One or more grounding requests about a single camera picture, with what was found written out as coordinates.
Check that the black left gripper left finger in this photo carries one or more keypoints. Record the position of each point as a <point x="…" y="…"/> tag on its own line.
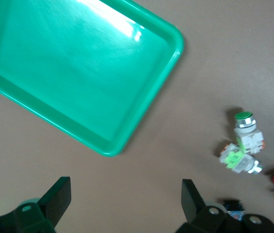
<point x="37" y="213"/>

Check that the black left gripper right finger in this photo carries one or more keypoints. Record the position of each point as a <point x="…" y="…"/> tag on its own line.
<point x="200" y="218"/>

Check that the green button green label block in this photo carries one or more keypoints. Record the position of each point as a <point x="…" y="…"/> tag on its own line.
<point x="236" y="159"/>

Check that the green plastic tray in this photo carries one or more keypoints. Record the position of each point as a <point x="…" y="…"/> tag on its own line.
<point x="78" y="72"/>

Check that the brown table mat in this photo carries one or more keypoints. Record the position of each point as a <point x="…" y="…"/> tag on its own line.
<point x="200" y="60"/>

